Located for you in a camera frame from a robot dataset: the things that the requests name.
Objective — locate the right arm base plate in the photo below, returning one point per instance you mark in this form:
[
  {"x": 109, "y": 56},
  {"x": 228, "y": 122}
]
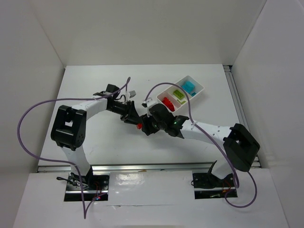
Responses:
[{"x": 208, "y": 186}]

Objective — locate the long red lego brick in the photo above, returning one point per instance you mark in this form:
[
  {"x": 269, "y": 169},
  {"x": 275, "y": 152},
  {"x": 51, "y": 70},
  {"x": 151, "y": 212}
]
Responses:
[{"x": 168, "y": 104}]

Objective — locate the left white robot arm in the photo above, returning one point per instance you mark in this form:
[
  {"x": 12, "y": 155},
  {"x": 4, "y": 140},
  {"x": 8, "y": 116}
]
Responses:
[{"x": 69, "y": 128}]

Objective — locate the front aluminium rail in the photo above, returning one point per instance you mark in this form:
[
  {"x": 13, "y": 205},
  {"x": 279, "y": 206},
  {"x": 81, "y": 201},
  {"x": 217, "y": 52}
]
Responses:
[{"x": 173, "y": 166}]

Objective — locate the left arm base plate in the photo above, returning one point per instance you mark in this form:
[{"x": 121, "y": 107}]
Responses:
[{"x": 99, "y": 187}]

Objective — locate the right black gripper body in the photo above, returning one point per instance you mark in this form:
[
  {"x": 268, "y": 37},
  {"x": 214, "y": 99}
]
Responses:
[{"x": 146, "y": 124}]

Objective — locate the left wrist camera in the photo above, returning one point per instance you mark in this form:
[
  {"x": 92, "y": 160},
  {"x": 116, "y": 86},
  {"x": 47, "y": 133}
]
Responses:
[{"x": 131, "y": 94}]

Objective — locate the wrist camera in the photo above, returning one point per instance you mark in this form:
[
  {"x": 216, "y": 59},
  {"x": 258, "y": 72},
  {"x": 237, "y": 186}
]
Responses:
[
  {"x": 148, "y": 103},
  {"x": 131, "y": 94}
]

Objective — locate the long green lego brick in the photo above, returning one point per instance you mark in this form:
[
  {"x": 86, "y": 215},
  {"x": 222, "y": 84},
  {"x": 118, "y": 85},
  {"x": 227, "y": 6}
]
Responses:
[{"x": 177, "y": 93}]

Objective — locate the white divided container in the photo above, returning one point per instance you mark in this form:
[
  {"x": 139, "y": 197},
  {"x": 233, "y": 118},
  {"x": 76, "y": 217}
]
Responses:
[{"x": 175, "y": 99}]

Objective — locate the curved teal lego brick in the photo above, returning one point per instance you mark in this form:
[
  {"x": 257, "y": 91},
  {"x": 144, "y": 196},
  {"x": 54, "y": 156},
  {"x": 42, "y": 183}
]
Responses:
[{"x": 188, "y": 86}]

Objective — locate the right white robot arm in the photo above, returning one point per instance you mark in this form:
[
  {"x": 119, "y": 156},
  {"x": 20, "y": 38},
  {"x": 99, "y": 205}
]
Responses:
[{"x": 216, "y": 135}]

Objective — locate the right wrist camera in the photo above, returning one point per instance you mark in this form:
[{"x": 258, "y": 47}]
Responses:
[{"x": 148, "y": 103}]

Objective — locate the green red curved lego stack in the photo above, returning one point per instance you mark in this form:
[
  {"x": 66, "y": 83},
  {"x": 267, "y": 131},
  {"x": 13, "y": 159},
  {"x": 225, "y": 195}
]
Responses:
[{"x": 139, "y": 126}]

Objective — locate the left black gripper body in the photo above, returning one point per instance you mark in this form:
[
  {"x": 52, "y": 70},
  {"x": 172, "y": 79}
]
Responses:
[{"x": 129, "y": 110}]

